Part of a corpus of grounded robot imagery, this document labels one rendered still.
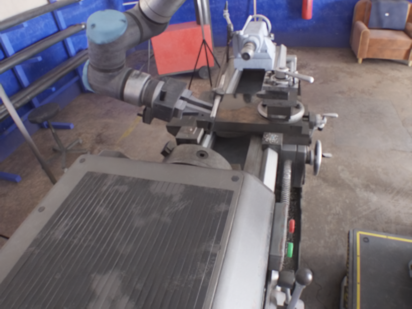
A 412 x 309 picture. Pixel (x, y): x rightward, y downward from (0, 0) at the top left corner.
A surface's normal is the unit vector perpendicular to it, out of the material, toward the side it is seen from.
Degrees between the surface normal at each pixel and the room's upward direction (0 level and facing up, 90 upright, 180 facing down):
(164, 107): 91
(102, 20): 23
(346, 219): 0
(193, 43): 90
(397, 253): 0
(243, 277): 45
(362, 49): 90
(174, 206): 0
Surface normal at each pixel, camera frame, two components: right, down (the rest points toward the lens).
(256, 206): 0.59, -0.50
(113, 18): 0.18, -0.58
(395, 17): -0.11, 0.63
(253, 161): -0.12, -0.78
